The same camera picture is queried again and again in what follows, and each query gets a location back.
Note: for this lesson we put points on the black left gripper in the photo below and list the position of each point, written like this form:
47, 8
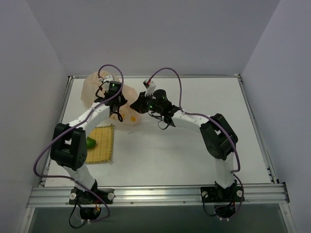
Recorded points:
117, 104

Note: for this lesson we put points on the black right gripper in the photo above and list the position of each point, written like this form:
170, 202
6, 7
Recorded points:
140, 103

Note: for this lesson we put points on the banana print plastic bag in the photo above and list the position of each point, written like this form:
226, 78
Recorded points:
90, 86

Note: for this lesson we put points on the green fake fruit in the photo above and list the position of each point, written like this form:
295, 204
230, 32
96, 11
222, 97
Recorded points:
90, 143

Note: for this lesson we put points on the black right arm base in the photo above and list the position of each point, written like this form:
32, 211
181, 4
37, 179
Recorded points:
227, 202

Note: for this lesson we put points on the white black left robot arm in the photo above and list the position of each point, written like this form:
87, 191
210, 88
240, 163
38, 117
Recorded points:
69, 147

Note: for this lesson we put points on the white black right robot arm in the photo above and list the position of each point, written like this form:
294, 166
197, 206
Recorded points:
219, 138

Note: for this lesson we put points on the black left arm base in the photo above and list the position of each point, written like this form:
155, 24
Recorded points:
88, 206

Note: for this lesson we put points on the yellow woven placemat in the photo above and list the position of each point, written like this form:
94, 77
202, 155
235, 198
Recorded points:
103, 151

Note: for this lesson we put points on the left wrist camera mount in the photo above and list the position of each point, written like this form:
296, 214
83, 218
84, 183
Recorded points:
106, 79

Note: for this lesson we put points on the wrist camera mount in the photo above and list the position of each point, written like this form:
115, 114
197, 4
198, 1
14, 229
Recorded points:
150, 87
106, 79

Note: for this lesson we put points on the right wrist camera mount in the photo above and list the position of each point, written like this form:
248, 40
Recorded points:
150, 87

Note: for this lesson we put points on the front aluminium mounting rail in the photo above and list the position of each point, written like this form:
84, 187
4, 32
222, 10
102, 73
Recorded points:
158, 195

